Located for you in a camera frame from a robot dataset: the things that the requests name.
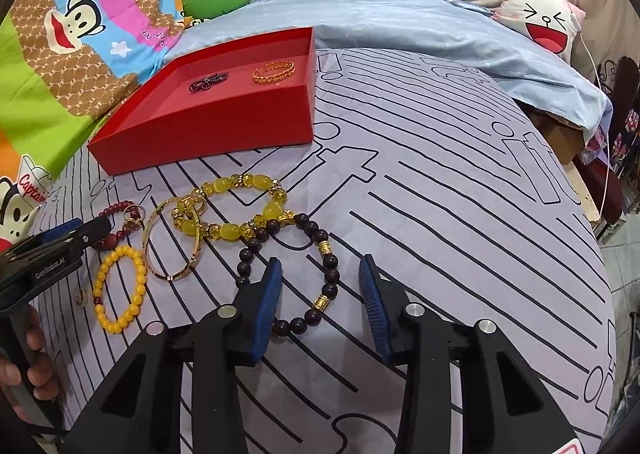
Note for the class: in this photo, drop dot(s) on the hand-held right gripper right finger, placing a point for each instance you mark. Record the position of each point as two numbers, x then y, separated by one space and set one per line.
370 299

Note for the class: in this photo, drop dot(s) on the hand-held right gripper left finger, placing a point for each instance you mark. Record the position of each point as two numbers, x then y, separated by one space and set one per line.
267 304

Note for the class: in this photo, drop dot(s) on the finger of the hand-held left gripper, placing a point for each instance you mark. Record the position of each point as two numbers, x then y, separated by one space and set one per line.
62 228
95 231

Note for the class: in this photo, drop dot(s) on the gold hoop earring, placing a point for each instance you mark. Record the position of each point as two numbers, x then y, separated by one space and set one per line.
81 299

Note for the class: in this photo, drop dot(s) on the thin gold bangle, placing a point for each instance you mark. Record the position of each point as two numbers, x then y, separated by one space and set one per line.
150 261

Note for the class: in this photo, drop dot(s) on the red cardboard box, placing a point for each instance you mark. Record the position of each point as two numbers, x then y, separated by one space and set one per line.
215 129

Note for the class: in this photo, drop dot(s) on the person's left hand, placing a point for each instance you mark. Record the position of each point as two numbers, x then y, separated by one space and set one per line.
42 364

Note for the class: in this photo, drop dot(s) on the grey striped bed sheet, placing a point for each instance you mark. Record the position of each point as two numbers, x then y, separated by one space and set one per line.
450 234

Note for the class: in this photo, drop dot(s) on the cartoon monkey blanket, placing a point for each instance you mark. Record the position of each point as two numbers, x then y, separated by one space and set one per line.
75 59

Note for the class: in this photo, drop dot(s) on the brown cardboard box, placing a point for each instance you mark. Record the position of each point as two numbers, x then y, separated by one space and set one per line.
560 134

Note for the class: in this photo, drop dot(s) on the light blue blanket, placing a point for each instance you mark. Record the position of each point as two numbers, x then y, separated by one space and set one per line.
400 19

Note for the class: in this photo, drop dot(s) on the laughing cat face pillow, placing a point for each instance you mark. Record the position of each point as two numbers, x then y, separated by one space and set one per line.
545 19

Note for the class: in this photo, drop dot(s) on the dark metal chair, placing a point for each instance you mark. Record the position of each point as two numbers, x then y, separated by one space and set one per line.
627 84

